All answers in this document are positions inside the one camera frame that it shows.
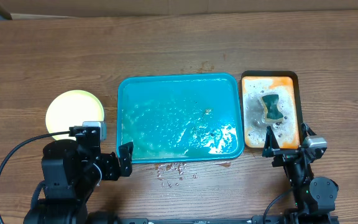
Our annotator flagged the teal plastic serving tray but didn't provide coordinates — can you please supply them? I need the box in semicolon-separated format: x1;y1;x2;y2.
117;73;245;164

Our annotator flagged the yellow-green plate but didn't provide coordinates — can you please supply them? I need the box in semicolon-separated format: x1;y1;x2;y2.
45;90;104;133

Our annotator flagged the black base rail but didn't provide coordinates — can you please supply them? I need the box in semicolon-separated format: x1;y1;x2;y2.
119;215;292;224

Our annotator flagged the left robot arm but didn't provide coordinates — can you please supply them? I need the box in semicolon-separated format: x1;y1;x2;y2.
24;124;134;224

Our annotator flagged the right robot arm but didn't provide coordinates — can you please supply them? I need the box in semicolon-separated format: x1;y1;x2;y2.
262;123;339;223

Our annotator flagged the black tray with soapy water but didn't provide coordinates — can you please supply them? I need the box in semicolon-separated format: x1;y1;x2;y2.
241;70;303;149

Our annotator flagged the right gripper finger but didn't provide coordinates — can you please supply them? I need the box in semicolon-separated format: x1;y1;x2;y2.
301;123;316;144
262;126;280;157

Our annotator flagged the green and yellow sponge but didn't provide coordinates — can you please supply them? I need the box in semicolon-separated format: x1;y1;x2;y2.
261;94;284;123

